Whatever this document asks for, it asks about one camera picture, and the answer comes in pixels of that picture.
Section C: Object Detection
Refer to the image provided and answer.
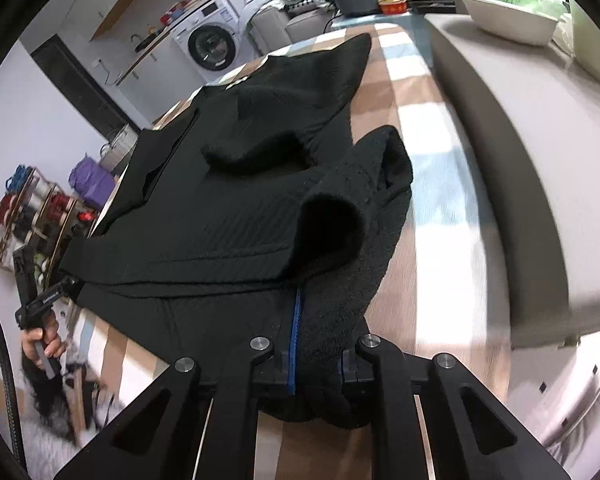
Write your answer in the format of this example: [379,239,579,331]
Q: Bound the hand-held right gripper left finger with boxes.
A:
[55,285,306,480]

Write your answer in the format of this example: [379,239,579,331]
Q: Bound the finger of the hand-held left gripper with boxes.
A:
[59,274,87,306]

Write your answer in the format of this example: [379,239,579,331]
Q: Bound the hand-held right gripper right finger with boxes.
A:
[341,332,573,480]

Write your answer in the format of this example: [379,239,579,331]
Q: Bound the black knit sweater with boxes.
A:
[60,32,413,431]

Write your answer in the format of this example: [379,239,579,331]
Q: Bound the person's left forearm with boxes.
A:
[22,355,81,441]

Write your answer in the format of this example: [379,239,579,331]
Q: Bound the person's left hand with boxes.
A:
[20,316,68,361]

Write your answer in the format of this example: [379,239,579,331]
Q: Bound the wooden shoe rack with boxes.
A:
[0,162,98,273]

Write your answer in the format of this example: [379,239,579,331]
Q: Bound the purple bag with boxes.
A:
[69,156,117,211]

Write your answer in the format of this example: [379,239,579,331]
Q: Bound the checked blanket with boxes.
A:
[62,20,518,480]

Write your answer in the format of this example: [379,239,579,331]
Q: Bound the woven basket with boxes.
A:
[99,125,141,176]

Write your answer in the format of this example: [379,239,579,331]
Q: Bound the grey fluffy rug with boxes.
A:
[0,400,126,480]

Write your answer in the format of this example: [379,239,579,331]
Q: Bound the black door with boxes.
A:
[30,34,146,138]

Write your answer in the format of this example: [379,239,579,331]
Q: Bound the kitchen counter cabinet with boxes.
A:
[112,0,226,128]

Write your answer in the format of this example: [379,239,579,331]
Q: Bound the grey cabinet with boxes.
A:
[422,10,600,461]

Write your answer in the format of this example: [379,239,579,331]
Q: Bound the white washing machine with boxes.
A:
[172,0,258,83]

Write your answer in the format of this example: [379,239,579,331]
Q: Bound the red basin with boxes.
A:
[162,2,186,26]

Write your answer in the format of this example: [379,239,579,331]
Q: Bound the grey sofa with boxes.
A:
[240,0,481,56]

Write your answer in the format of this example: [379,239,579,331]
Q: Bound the glass coffee table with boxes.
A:
[330,10,428,31]

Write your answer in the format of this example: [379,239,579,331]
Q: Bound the light blue cloth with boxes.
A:
[240,0,301,46]

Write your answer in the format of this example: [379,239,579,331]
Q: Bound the houndstooth cushion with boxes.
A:
[285,0,333,16]

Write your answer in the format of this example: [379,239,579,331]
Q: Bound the black tray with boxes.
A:
[410,0,457,15]

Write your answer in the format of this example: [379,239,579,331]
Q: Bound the white bowl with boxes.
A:
[448,0,561,47]

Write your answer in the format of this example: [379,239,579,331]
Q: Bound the white cylindrical container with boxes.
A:
[565,0,600,93]

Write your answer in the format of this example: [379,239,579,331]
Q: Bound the black braided cable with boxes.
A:
[0,277,28,476]

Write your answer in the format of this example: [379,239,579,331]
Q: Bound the black power cord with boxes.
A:
[324,7,348,31]

